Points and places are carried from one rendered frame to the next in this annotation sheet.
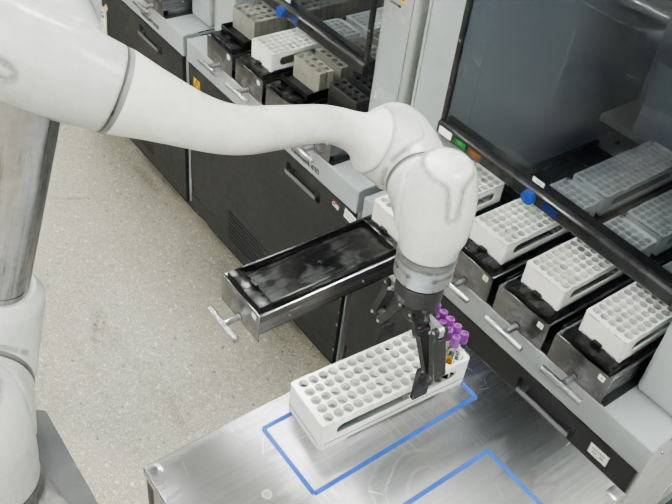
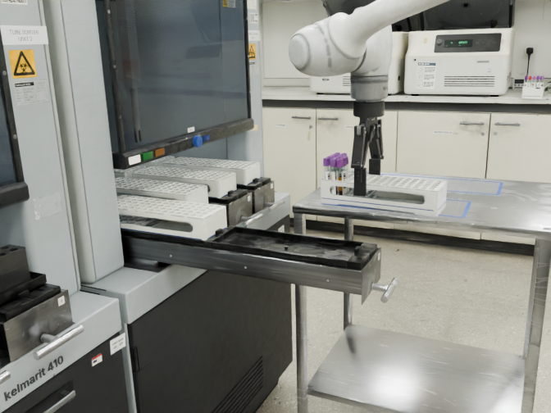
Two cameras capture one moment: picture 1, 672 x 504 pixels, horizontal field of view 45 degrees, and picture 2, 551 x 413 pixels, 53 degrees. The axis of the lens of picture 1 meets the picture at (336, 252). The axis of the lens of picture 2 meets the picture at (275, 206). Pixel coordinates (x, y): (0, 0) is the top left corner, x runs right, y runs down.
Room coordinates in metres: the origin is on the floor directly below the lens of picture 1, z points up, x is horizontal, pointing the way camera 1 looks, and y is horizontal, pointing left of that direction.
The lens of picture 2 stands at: (1.65, 1.03, 1.21)
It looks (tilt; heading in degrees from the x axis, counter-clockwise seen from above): 16 degrees down; 247
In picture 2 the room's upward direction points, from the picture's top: 2 degrees counter-clockwise
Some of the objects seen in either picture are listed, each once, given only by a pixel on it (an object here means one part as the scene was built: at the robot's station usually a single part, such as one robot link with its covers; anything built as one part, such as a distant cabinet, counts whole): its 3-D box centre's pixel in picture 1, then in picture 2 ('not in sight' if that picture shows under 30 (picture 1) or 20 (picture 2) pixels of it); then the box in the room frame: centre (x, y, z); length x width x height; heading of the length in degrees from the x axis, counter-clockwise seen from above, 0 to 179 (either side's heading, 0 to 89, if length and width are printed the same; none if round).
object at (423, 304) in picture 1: (416, 297); (368, 119); (0.90, -0.13, 1.03); 0.08 x 0.07 x 0.09; 38
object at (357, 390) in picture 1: (380, 381); (381, 192); (0.87, -0.10, 0.85); 0.30 x 0.10 x 0.06; 128
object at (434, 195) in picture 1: (435, 199); (366, 41); (0.91, -0.13, 1.21); 0.13 x 0.11 x 0.16; 18
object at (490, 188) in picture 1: (438, 202); (161, 218); (1.41, -0.21, 0.83); 0.30 x 0.10 x 0.06; 131
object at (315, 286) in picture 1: (371, 248); (229, 250); (1.29, -0.07, 0.78); 0.73 x 0.14 x 0.09; 131
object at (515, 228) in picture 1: (534, 220); (151, 196); (1.39, -0.41, 0.83); 0.30 x 0.10 x 0.06; 131
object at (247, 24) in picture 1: (246, 23); not in sight; (2.08, 0.33, 0.85); 0.12 x 0.02 x 0.06; 42
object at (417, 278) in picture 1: (424, 262); (369, 88); (0.90, -0.13, 1.10); 0.09 x 0.09 x 0.06
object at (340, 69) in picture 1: (330, 68); not in sight; (1.90, 0.08, 0.85); 0.12 x 0.02 x 0.06; 41
